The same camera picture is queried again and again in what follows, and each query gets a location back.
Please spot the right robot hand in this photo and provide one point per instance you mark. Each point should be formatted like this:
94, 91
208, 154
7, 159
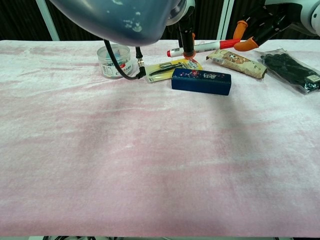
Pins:
270, 22

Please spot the clear jar of clips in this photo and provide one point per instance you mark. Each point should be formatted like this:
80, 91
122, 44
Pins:
107, 65

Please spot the yellow packaged pen set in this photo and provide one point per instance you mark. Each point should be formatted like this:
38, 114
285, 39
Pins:
160, 72

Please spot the white marker with red cap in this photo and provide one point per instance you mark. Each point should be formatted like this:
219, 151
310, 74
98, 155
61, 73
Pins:
207, 47

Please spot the black gloves in bag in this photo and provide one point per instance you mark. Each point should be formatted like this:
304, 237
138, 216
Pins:
290, 68

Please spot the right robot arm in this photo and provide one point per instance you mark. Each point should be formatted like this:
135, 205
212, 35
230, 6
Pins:
312, 15

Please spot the red marker cap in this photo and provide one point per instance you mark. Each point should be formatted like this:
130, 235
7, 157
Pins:
226, 44

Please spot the dark blue rectangular box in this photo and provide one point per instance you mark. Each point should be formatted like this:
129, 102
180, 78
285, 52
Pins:
201, 82

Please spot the beige snack bar wrapper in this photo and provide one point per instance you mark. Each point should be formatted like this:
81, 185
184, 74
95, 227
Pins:
237, 62

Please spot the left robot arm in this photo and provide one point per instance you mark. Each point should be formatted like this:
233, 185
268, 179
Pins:
112, 17

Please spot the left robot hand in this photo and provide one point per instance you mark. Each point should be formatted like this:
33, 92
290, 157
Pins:
187, 37

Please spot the pink fleece tablecloth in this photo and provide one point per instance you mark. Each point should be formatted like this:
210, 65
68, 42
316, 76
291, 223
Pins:
150, 155

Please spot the white frame post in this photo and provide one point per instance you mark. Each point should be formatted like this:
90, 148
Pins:
47, 20
225, 20

